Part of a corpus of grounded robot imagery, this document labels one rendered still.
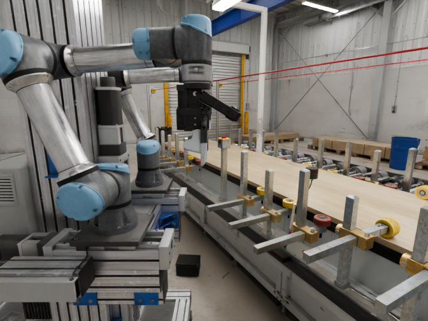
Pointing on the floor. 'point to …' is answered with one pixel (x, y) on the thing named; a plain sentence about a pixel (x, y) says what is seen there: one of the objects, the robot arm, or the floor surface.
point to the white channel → (259, 65)
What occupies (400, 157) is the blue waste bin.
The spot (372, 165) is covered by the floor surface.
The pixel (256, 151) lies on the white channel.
